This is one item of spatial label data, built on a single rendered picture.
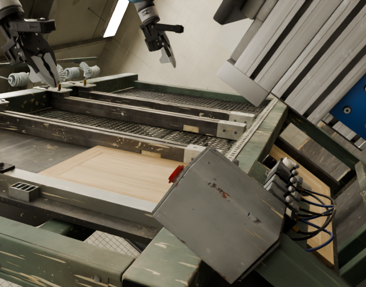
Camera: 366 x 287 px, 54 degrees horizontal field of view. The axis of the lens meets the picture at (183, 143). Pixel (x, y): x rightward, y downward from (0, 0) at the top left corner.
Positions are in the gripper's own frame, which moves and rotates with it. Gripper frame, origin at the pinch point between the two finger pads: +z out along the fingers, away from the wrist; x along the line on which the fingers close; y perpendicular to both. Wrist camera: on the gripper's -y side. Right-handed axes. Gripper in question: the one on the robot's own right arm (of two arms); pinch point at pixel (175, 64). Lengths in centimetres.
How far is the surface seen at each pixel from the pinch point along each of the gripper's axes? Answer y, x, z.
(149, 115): 26.6, -23.1, 16.6
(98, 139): 35.8, 21.1, 15.2
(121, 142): 26.6, 23.1, 19.4
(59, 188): 31, 65, 20
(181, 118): 11.1, -19.8, 23.7
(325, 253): -29, 0, 101
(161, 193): 9, 55, 34
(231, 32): -22, -360, -24
